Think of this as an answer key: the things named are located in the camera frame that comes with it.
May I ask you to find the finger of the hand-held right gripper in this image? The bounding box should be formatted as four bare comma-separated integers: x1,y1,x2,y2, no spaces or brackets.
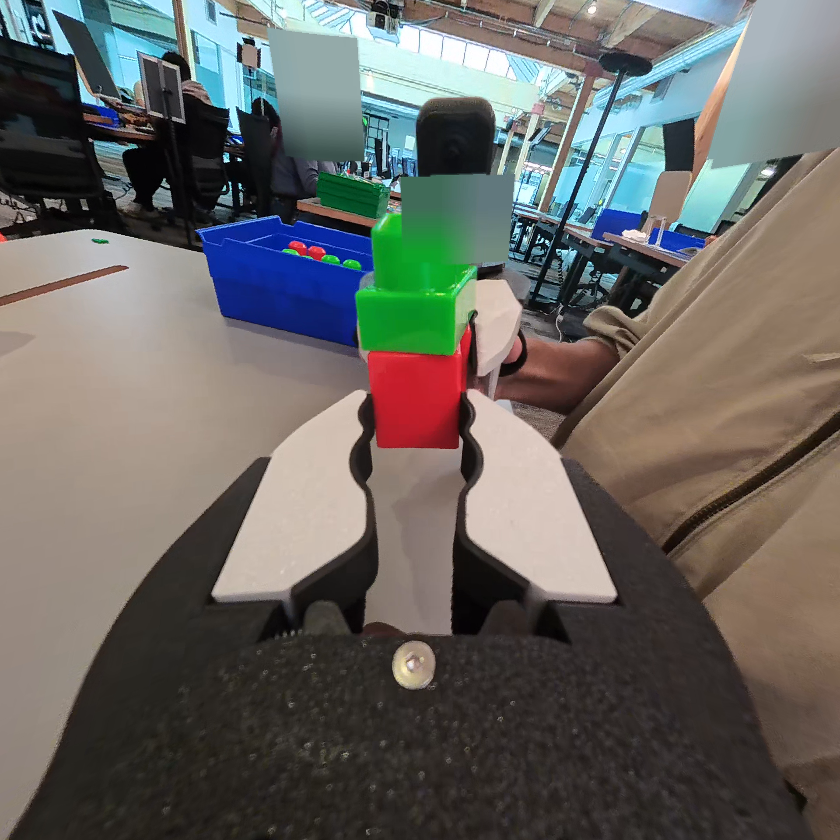
470,279,523,399

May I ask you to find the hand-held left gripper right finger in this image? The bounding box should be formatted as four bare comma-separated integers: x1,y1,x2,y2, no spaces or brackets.
455,390,618,605

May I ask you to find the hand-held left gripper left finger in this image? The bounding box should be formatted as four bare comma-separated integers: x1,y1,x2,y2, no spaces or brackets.
213,390,379,605

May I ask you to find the green double toy block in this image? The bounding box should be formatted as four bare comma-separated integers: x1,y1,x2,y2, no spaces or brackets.
356,213,479,355

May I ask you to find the red toy block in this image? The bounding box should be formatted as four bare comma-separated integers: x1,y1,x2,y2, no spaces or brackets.
367,329,473,450

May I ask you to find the person's right forearm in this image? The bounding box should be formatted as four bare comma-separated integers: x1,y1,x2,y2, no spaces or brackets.
497,335,620,410

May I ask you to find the pile of colourful toy blocks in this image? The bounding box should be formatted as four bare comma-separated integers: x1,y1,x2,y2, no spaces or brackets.
285,239,363,271

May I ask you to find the green crate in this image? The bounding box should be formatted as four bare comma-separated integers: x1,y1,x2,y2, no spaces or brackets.
318,172,392,219

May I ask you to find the black floor lamp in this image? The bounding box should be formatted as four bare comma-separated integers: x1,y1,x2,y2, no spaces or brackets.
525,53,653,312

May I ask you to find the blue plastic bin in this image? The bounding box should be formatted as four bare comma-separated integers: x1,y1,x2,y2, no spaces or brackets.
197,217,375,349
591,208,710,253

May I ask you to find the person's beige jacket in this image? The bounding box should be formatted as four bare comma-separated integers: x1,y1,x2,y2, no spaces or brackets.
552,151,840,840

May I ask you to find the black office chair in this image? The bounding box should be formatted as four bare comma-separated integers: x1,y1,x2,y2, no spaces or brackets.
0,37,106,237
178,95,235,224

